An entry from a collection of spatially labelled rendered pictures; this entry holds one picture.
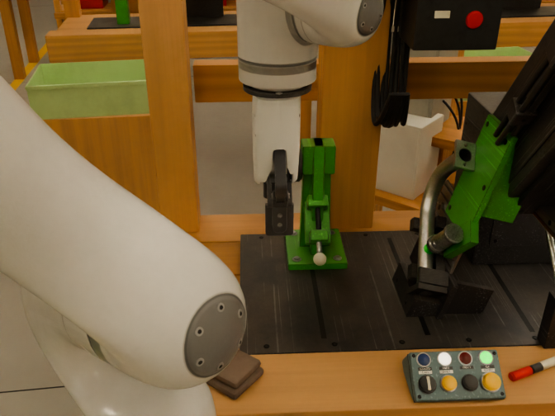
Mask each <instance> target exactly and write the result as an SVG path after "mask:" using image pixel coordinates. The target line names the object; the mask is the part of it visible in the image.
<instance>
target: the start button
mask: <svg viewBox="0 0 555 416"><path fill-rule="evenodd" d="M482 384H483V385H484V386H485V388H486V389H488V390H490V391H495V390H498V389H499V388H500V385H501V380H500V377H499V376H498V375H497V374H496V373H493V372H488V373H486V374H485V375H484V376H483V378H482Z"/></svg>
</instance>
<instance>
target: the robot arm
mask: <svg viewBox="0 0 555 416"><path fill-rule="evenodd" d="M236 13H237V40H238V64H239V80H240V81H241V82H242V83H243V89H244V91H245V92H247V93H248V94H250V95H253V100H252V128H253V131H252V132H253V161H254V180H255V181H256V182H257V183H258V184H260V183H261V182H263V197H264V198H266V199H268V203H265V233H266V235H267V236H279V235H292V234H293V220H294V203H293V202H292V183H294V182H295V181H296V180H297V175H298V164H299V150H300V130H301V96H302V95H305V94H307V93H308V92H310V91H311V87H312V83H313V82H314V81H315V80H316V61H317V44H318V45H327V46H331V47H342V48H345V47H354V46H356V45H361V44H362V43H364V42H366V41H368V40H369V39H370V38H371V37H372V36H373V35H374V33H375V32H376V31H377V28H378V27H379V25H380V23H381V20H382V15H383V0H236ZM0 272H2V273H3V274H5V275H6V276H8V277H10V278H11V279H12V280H14V281H15V282H16V283H18V284H19V285H20V290H21V301H22V305H23V309H24V312H25V315H26V319H27V321H28V324H29V325H30V327H31V331H32V333H33V334H34V336H35V338H36V341H37V342H38V344H39V346H40V348H41V350H42V352H43V353H44V354H45V357H46V359H47V360H48V362H49V363H50V365H51V366H52V368H53V369H54V371H55V373H56V375H57V376H58V377H59V379H60V380H61V382H62V383H63V385H64V387H65V388H66V390H67V391H68V392H69V394H70V395H71V396H72V398H73V399H74V401H75V403H76V404H77V405H78V407H79V408H80V409H81V411H82V412H83V414H84V416H216V409H215V405H214V401H213V398H212V395H211V391H210V389H209V387H208V385H207V382H208V381H209V380H210V379H212V378H214V377H215V376H218V375H219V374H220V373H221V372H222V371H223V370H224V369H225V368H226V367H227V366H228V365H229V364H230V362H231V361H232V359H233V358H234V357H235V355H236V353H237V352H238V350H239V348H240V344H241V343H242V341H243V337H244V332H245V329H246V319H247V311H246V304H245V298H244V293H243V291H242V289H241V287H240V284H239V282H238V281H237V279H236V277H235V275H234V274H233V272H232V271H231V270H230V269H229V268H228V267H227V266H226V265H225V264H224V263H223V262H222V261H221V260H220V259H219V258H218V257H217V256H216V255H215V254H214V253H213V252H212V251H211V250H210V249H208V248H207V247H206V246H204V245H203V244H202V243H200V242H199V241H197V240H196V239H195V238H193V237H192V236H191V235H190V234H188V233H187V232H185V231H184V230H183V229H181V228H179V227H178V226H177V225H175V224H174V223H173V222H172V221H170V220H169V219H167V218H166V217H165V216H163V215H161V214H160V213H159V212H158V211H156V210H155V209H154V208H152V207H151V206H149V205H147V204H146V203H145V202H143V201H142V200H141V199H139V198H138V197H137V196H135V195H133V194H132V193H130V192H129V191H127V190H126V189H125V188H124V187H122V186H121V185H119V184H118V183H116V182H115V181H113V180H112V179H111V178H109V177H108V176H107V175H106V174H104V173H103V172H101V171H100V170H99V169H98V168H96V167H95V166H93V165H92V164H91V163H90V162H89V161H87V159H85V158H84V157H83V156H82V155H80V154H79V153H78V152H76V151H75V150H74V149H73V148H72V147H71V146H70V145H68V144H67V143H66V142H65V141H64V140H63V139H61V138H60V137H59V136H58V135H57V134H56V133H55V132H54V131H53V130H52V129H51V128H50V127H49V126H48V125H47V124H46V123H45V122H44V121H43V120H42V119H41V118H40V117H39V116H38V115H37V114H36V113H35V112H34V111H33V110H32V108H31V107H30V106H29V105H28V104H27V103H26V102H25V101H24V100H23V99H22V98H21V97H20V96H19V94H18V93H17V92H16V91H15V90H14V89H13V88H12V87H11V86H10V85H9V84H8V83H7V81H6V80H5V79H4V78H3V77H2V76H1V75H0Z"/></svg>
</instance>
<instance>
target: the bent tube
mask: <svg viewBox="0 0 555 416"><path fill-rule="evenodd" d="M464 145H466V147H465V146H464ZM475 156H476V144H474V143H471V142H467V141H463V140H460V139H456V140H455V143H454V154H452V155H451V156H449V157H448V158H446V159H445V160H444V161H443V162H442V163H440V164H439V165H438V167H437V168H436V169H435V170H434V171H433V173H432V175H431V177H430V178H429V181H428V183H427V185H426V188H425V192H424V195H423V198H422V202H421V207H420V230H419V247H418V264H417V282H416V283H418V267H427V268H431V269H433V264H434V254H433V253H432V254H428V253H426V252H425V251H424V246H425V245H426V244H427V240H428V238H429V237H430V236H432V235H433V234H434V221H435V210H436V205H437V200H438V198H439V193H440V191H441V189H442V186H443V184H444V183H445V181H446V180H447V178H448V177H449V176H450V175H451V174H452V173H454V172H455V171H457V170H458V169H463V170H467V171H470V172H473V171H474V170H475ZM464 165H465V166H464Z"/></svg>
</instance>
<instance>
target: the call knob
mask: <svg viewBox="0 0 555 416"><path fill-rule="evenodd" d="M420 388H421V389H422V390H423V391H425V392H432V391H433V390H434V389H435V388H436V381H435V379H434V378H433V377H432V376H423V377H422V378H421V379H420Z"/></svg>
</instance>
